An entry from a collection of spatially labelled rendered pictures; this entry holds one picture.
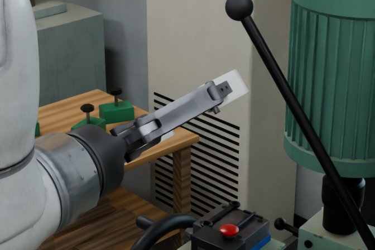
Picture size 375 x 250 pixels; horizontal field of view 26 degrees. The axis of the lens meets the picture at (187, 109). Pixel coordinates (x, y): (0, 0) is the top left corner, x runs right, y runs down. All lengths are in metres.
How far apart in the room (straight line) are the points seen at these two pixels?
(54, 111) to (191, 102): 2.15
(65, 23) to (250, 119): 0.99
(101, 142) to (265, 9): 1.88
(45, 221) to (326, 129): 0.45
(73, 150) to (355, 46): 0.40
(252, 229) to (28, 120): 0.73
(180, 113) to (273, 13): 1.88
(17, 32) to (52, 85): 2.77
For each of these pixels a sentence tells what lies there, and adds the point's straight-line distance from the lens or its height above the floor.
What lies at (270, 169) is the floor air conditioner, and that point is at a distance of 2.92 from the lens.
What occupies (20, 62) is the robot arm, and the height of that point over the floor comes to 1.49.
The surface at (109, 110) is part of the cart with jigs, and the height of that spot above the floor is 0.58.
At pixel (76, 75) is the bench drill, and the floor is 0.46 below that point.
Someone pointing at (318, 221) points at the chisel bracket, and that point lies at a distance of 1.23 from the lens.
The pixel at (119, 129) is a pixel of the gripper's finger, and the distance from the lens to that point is 0.84.
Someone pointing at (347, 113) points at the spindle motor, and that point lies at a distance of 1.04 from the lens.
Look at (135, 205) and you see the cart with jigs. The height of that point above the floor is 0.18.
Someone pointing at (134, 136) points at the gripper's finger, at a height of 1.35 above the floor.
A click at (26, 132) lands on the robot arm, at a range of 0.67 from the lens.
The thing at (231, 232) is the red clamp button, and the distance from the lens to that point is 1.28.
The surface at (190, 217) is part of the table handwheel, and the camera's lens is 1.49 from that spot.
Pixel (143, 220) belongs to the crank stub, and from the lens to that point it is 1.48.
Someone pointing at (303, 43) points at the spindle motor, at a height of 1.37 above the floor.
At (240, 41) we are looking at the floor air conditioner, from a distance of 2.66.
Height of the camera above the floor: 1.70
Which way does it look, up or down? 24 degrees down
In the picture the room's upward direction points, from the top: straight up
